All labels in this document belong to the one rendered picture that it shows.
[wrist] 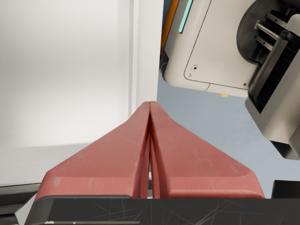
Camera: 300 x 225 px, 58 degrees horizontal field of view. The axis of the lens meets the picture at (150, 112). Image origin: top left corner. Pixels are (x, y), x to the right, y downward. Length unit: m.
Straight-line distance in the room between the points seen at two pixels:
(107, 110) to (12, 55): 0.12
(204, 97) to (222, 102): 0.12
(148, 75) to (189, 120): 1.25
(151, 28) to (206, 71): 0.78
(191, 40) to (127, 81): 0.70
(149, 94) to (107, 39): 0.09
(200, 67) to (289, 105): 0.55
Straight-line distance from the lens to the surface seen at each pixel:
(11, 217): 0.45
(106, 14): 0.28
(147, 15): 0.29
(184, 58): 1.01
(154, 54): 0.30
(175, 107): 1.47
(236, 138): 1.78
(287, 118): 0.57
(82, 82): 0.31
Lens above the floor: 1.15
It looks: 52 degrees down
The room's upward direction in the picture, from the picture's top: 164 degrees clockwise
